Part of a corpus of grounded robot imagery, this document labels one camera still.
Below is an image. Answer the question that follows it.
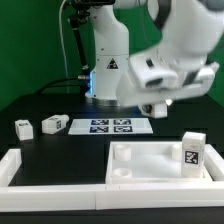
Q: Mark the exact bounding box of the white cable behind robot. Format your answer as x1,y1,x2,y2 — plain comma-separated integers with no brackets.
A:
57,0,70,80

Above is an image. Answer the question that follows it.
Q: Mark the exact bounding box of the white square table top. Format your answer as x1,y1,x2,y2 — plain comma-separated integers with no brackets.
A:
105,142,212,184

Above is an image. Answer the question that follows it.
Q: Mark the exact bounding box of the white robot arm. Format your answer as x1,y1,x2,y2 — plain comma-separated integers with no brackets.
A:
71,0,224,107

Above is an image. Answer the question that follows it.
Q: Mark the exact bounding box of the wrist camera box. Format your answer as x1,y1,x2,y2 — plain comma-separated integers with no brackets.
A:
129,53,178,90

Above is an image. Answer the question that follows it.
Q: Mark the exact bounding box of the white U-shaped fence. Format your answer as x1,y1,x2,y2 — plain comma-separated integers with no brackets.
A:
0,145,224,212

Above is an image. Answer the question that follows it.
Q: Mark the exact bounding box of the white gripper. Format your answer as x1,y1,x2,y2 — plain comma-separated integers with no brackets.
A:
116,62,219,107

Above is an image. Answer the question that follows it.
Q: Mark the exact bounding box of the black cable at base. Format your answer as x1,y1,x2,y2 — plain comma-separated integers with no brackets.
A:
34,77,90,95

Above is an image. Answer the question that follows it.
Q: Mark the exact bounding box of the white sheet with tags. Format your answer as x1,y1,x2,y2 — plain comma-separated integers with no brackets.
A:
69,118,153,135

